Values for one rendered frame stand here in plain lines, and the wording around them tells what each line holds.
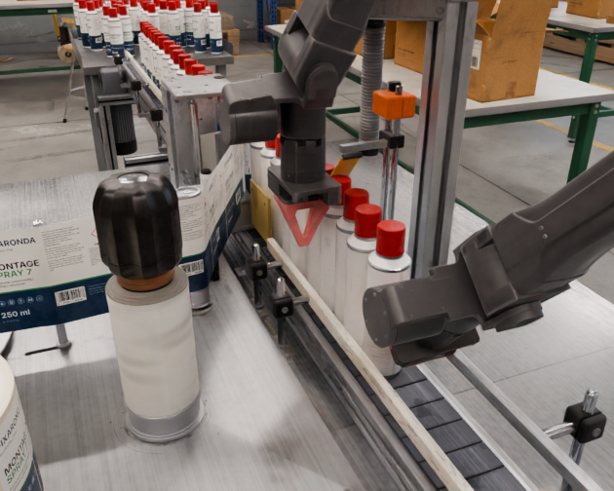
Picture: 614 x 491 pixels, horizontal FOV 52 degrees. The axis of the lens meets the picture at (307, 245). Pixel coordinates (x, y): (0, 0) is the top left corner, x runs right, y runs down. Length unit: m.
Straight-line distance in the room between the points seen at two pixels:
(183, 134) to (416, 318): 0.68
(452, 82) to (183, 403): 0.52
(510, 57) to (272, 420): 2.01
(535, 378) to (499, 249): 0.44
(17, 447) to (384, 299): 0.35
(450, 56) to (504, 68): 1.71
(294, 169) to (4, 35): 7.67
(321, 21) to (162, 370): 0.40
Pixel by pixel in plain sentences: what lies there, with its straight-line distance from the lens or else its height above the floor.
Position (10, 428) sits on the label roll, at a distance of 0.62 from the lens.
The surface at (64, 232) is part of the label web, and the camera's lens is 0.84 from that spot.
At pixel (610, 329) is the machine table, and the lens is 1.09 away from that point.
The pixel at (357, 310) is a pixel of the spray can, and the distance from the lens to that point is 0.81.
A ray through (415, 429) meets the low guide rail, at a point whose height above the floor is 0.92.
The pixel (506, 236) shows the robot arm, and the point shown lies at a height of 1.17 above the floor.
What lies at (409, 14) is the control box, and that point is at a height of 1.29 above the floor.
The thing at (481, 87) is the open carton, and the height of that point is 0.84.
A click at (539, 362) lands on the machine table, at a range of 0.98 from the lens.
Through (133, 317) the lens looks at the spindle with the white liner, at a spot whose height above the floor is 1.05.
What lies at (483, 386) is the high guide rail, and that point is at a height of 0.96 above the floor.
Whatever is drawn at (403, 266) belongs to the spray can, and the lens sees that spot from 0.73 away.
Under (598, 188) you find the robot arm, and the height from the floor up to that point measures 1.24.
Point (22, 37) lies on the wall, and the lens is 8.35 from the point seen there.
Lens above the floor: 1.40
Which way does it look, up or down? 28 degrees down
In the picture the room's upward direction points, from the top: straight up
